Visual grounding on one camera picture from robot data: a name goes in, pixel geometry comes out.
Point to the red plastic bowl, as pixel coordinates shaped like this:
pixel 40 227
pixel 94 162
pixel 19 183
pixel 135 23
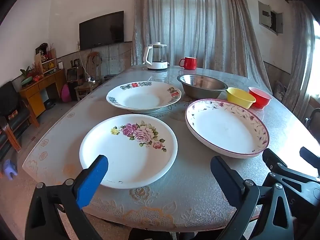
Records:
pixel 260 98

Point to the orange wooden desk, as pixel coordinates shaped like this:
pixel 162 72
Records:
pixel 32 95

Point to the green potted plant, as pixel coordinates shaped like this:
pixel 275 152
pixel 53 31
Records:
pixel 25 76

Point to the white plate with red characters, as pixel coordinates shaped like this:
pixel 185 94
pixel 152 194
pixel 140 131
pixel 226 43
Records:
pixel 140 100

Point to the red packet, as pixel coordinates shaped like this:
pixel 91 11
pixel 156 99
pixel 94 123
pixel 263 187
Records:
pixel 37 78

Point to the red mug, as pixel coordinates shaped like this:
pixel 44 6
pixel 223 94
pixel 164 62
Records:
pixel 188 63

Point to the dark wooden bench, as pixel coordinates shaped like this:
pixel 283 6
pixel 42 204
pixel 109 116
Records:
pixel 109 77

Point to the pink bag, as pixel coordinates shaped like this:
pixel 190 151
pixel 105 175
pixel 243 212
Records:
pixel 65 93

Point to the black flat television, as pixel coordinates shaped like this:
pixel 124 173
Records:
pixel 101 30

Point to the white power strip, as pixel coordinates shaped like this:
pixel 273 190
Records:
pixel 90 80

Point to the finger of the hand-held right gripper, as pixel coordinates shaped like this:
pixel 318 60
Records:
pixel 272 160
pixel 311 157

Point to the white plate with rose print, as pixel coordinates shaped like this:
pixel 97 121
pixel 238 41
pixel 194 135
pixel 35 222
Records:
pixel 130 160

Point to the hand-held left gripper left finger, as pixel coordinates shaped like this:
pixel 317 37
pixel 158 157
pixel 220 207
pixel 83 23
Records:
pixel 93 180

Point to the wooden chair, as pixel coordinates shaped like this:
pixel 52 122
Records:
pixel 93 65

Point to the grey sheer window curtain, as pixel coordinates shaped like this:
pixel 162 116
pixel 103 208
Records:
pixel 195 17

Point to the grey wall electrical panel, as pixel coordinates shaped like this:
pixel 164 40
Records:
pixel 265 15

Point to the purple plastic stool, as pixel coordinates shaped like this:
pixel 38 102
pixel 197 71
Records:
pixel 9 170

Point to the yellow plastic bowl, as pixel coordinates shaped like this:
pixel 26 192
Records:
pixel 240 99

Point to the black cushioned wooden armchair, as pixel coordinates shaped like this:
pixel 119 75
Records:
pixel 10 100

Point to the pink-rimmed floral plate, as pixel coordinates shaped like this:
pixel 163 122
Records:
pixel 225 132

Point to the small wooden shelf unit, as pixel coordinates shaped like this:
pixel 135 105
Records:
pixel 46 65

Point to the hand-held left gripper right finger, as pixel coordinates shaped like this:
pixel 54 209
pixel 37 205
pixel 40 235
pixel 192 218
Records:
pixel 225 177

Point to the dark floor speaker cabinet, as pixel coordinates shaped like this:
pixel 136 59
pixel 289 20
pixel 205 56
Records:
pixel 73 80

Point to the white electric glass kettle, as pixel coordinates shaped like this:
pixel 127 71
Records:
pixel 157 60

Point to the stainless steel bowl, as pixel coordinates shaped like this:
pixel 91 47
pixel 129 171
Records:
pixel 202 83

